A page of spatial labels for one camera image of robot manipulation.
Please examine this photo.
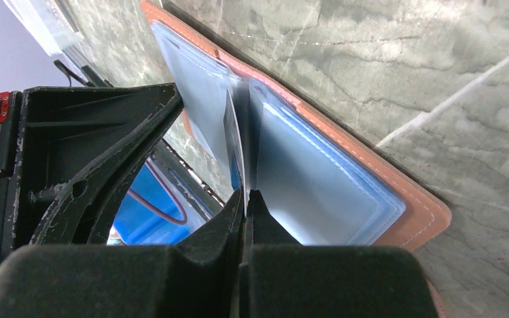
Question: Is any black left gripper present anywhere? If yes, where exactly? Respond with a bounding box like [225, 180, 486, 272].
[0, 83, 183, 264]

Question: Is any brown leather card holder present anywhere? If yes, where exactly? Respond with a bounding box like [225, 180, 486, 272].
[141, 1, 451, 250]

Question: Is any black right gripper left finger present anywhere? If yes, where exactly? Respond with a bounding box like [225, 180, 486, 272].
[0, 191, 243, 317]

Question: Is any clear plastic screw box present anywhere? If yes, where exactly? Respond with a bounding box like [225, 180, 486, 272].
[3, 0, 84, 56]

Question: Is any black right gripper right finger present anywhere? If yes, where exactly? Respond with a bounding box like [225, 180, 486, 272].
[243, 190, 438, 317]

